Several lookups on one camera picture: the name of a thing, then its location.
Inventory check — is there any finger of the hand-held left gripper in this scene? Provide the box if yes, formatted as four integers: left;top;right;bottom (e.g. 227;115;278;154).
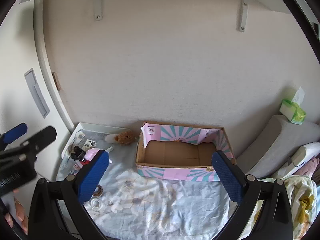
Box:
0;122;28;146
15;126;57;156

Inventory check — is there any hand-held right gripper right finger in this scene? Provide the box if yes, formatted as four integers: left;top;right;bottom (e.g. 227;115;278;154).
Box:
211;150;294;240

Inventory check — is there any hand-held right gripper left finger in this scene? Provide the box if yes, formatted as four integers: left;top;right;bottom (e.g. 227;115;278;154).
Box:
27;149;110;240

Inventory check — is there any brown and white plush toy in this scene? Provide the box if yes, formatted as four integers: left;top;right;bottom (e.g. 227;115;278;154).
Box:
104;131;137;146

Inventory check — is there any pink teal cardboard box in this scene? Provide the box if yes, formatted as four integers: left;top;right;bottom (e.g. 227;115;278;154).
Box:
135;122;237;182

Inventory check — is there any person's left hand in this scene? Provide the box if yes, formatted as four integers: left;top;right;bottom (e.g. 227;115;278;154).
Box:
4;190;28;235

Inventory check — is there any small pink box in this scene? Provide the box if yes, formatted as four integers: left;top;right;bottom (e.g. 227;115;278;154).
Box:
85;148;101;163

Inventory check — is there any small black object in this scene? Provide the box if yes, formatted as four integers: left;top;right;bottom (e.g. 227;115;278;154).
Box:
71;146;87;161

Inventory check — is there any white tray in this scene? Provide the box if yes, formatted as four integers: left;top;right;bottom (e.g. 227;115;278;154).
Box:
60;122;141;160

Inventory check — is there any grey pillow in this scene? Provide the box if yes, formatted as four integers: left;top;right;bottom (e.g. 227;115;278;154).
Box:
236;115;320;179

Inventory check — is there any white pillow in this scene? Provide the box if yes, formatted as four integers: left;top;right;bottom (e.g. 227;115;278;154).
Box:
271;142;320;178

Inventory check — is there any yellow floral quilt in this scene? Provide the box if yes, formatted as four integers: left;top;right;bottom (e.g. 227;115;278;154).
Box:
250;175;320;240

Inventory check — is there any pink cloth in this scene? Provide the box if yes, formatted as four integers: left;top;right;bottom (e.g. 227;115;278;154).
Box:
297;156;320;176

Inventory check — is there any green tissue pack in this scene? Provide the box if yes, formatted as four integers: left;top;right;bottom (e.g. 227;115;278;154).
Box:
279;87;307;125

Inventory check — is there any brown ring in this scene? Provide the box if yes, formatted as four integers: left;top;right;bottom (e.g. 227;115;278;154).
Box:
92;184;104;197

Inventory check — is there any white door with recessed handle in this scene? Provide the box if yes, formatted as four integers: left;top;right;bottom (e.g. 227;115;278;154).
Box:
0;0;75;180

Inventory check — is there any white shelf bracket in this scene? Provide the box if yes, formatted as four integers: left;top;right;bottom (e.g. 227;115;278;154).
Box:
237;0;253;32
90;0;103;21

